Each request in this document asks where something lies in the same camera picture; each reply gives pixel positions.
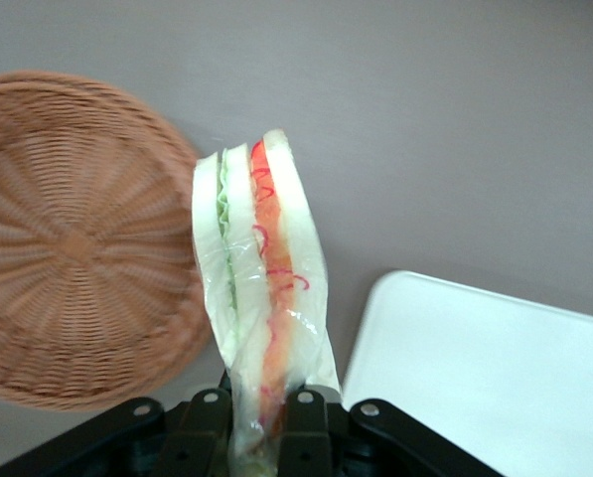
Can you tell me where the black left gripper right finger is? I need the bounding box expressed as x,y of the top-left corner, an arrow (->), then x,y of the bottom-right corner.
275,387 -> 335,477

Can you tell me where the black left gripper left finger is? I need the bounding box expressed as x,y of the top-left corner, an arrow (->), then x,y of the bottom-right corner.
156,386 -> 235,477

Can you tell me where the triangle sandwich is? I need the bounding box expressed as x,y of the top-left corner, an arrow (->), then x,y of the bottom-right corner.
191,127 -> 345,477

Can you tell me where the cream rectangular tray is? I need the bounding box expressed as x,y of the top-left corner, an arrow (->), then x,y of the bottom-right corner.
340,269 -> 593,477

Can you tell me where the round brown wicker basket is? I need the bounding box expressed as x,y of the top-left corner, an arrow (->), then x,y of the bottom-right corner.
0,69 -> 216,413

